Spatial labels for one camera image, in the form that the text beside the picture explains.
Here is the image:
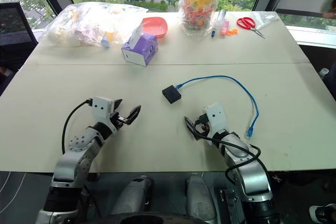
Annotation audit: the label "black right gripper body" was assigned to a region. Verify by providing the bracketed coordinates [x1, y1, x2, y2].
[193, 112, 211, 141]

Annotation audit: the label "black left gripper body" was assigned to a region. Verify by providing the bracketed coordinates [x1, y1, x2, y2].
[110, 112, 127, 131]

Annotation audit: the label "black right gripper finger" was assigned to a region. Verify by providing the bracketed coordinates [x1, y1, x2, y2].
[184, 116, 196, 138]

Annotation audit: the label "small black box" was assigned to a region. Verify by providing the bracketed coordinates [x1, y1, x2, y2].
[162, 84, 182, 104]

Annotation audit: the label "purple tissue box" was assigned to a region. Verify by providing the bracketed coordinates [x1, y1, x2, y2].
[121, 22, 159, 67]

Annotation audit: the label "small blue yellow toy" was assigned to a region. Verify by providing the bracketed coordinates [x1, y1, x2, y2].
[101, 31, 116, 49]

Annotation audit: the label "grey rounded shape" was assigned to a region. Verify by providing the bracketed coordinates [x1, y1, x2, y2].
[111, 175, 154, 216]
[185, 174, 217, 222]

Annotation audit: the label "clear bag of pale items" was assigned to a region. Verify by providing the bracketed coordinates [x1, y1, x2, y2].
[46, 2, 148, 48]

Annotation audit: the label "pink plastic bowl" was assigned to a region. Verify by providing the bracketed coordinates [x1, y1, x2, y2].
[142, 17, 169, 38]

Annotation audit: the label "pink plastic piece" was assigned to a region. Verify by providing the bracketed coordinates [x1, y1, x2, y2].
[219, 20, 229, 37]

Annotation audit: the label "clear bag of colourful toys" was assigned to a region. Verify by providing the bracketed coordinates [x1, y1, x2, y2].
[178, 0, 223, 37]

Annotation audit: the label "clear zip bag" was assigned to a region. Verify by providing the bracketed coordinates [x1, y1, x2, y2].
[250, 11, 279, 32]

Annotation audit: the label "black mesh office chair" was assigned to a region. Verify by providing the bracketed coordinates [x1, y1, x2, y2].
[0, 2, 39, 71]

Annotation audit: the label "bystander in dark clothes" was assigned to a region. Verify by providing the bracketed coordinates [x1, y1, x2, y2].
[319, 62, 336, 99]

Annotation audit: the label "white shoe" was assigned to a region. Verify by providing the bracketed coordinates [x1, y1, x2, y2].
[309, 203, 336, 222]

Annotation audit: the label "bystander head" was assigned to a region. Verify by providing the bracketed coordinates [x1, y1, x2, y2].
[321, 0, 336, 20]

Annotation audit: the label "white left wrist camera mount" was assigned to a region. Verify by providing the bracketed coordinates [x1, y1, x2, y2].
[91, 97, 118, 133]

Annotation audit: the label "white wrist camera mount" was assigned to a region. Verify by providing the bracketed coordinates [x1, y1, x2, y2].
[91, 97, 118, 133]
[202, 102, 228, 146]

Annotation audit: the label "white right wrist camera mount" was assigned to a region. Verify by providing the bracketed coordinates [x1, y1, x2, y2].
[202, 102, 228, 146]

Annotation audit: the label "blue Ethernet cable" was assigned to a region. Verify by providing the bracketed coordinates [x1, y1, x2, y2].
[175, 74, 260, 138]

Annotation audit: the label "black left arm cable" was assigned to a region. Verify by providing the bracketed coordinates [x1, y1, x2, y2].
[62, 99, 93, 154]

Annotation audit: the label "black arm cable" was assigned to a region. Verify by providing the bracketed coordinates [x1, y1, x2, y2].
[193, 123, 263, 185]
[62, 99, 93, 154]

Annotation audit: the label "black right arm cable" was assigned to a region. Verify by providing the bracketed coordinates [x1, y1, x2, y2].
[193, 123, 263, 185]

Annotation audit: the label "red handled scissors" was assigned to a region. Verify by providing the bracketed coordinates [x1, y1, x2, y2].
[236, 17, 266, 39]

